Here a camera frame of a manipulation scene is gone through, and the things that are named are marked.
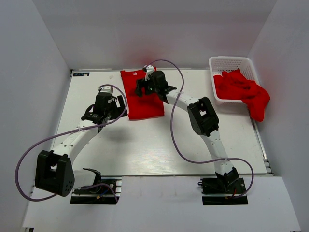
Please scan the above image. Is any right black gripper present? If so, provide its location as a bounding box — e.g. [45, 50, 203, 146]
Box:
[135, 76, 160, 97]

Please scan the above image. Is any red t shirt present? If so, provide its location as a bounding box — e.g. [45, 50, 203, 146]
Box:
[120, 70, 165, 120]

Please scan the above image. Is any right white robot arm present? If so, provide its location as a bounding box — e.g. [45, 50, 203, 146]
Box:
[135, 66, 239, 193]

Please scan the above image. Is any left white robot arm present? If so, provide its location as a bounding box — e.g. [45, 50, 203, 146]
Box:
[35, 92, 127, 197]

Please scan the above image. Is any blue label sticker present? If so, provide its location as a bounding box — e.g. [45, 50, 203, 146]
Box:
[72, 72, 90, 77]

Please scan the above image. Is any white perforated plastic basket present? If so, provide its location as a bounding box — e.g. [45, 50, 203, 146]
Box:
[208, 56, 261, 107]

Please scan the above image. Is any crumpled red shirt in basket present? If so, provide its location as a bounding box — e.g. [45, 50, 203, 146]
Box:
[214, 69, 270, 122]

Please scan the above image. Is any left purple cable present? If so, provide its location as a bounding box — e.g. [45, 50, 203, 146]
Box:
[14, 84, 128, 203]

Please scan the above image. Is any purple cable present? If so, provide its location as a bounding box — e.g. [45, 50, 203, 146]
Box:
[146, 59, 254, 200]
[14, 84, 128, 203]

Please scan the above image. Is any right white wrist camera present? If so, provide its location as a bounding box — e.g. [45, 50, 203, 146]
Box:
[142, 64, 156, 81]

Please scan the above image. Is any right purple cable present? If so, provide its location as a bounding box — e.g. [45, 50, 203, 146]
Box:
[146, 59, 254, 200]

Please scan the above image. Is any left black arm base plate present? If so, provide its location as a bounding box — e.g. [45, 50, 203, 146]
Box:
[70, 176, 122, 205]

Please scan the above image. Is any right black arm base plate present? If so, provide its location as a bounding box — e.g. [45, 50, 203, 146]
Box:
[197, 178, 248, 206]

